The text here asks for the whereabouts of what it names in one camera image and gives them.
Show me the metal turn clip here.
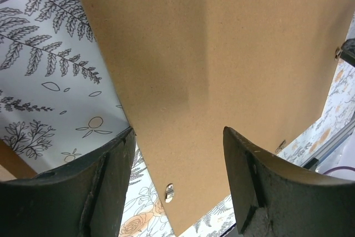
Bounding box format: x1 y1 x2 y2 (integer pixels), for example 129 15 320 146
275 140 287 154
165 183 175 203

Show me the floral patterned table mat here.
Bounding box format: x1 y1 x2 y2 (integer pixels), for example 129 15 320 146
1 0 354 236

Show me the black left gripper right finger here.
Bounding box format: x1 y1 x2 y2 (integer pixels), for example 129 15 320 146
223 127 354 236

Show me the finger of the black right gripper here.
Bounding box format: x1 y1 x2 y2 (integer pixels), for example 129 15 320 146
341 38 355 67

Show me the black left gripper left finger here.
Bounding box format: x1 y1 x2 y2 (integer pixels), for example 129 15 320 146
1 128 136 236

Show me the wooden picture frame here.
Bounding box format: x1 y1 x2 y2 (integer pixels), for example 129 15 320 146
0 140 37 181

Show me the brown frame backing board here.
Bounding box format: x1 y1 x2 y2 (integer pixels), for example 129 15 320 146
81 0 354 235

